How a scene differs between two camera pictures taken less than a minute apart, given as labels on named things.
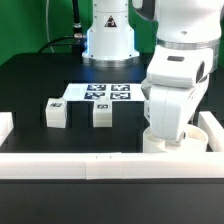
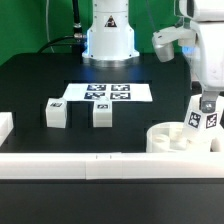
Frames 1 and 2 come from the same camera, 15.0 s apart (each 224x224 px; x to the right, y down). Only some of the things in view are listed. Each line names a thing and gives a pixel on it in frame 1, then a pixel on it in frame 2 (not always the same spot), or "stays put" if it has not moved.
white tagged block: (147, 112) -> (200, 127)
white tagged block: (102, 112) stays put
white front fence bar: (111, 165) stays put
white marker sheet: (114, 91) stays put
